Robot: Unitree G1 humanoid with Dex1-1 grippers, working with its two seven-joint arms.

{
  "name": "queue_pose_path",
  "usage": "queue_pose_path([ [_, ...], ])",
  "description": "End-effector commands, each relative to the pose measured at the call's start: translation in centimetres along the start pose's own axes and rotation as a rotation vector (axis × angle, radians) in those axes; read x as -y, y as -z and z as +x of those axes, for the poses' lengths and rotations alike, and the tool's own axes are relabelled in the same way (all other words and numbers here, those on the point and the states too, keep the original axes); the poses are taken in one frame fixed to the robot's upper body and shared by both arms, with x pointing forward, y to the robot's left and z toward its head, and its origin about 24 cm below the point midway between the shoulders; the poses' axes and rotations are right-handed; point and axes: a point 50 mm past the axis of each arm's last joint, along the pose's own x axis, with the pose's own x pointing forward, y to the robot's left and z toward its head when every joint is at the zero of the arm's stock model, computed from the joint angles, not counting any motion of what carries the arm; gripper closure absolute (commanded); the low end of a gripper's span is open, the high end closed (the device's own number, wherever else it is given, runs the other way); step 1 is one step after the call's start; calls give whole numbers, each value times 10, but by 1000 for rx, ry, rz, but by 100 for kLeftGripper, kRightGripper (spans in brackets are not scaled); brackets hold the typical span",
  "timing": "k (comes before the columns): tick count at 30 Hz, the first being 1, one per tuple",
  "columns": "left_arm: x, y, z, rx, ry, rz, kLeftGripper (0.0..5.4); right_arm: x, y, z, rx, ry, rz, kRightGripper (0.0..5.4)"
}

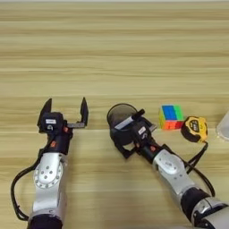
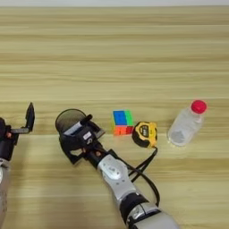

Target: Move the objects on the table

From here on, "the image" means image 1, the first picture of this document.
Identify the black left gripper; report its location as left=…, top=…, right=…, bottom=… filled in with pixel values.
left=38, top=97, right=89, bottom=157

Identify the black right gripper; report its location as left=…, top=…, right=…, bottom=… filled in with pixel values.
left=109, top=115, right=165, bottom=165

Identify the black mesh pen cup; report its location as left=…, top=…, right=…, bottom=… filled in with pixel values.
left=106, top=103, right=141, bottom=148

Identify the black and white marker pen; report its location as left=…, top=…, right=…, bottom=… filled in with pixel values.
left=114, top=108, right=147, bottom=131

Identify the colourful puzzle cube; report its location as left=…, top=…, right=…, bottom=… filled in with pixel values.
left=157, top=104, right=186, bottom=131

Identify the clear bottle with red cap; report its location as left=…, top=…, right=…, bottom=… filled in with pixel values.
left=216, top=110, right=229, bottom=142

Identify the right gripper labelled black box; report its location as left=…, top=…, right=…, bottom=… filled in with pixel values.
left=131, top=120, right=152, bottom=141

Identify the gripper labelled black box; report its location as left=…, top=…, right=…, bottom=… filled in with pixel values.
left=38, top=112, right=64, bottom=134
left=131, top=120, right=152, bottom=141

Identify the left gripper labelled black box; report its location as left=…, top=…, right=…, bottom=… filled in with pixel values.
left=38, top=112, right=64, bottom=134

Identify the yellow black tape measure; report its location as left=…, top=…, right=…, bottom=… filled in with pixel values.
left=180, top=115, right=209, bottom=174

